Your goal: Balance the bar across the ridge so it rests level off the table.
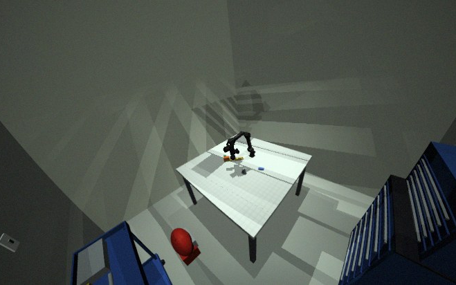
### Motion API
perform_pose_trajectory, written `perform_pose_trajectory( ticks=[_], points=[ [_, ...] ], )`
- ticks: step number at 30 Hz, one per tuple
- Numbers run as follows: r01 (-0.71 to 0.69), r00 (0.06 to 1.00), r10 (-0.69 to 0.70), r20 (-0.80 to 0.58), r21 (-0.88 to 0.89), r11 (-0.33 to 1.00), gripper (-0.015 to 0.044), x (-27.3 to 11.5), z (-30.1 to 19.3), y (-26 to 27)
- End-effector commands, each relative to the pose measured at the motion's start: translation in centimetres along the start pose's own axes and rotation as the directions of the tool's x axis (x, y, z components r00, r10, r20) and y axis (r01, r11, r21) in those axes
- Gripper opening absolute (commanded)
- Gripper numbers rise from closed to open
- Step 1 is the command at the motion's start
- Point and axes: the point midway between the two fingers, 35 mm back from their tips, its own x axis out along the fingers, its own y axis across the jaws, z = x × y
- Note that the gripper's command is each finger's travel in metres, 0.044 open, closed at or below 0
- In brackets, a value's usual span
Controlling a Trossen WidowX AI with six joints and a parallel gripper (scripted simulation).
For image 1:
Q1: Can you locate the yellow bar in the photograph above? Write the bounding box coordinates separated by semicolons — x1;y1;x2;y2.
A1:
224;156;244;162

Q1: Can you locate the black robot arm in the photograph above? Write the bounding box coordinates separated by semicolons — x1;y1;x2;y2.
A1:
223;131;256;158

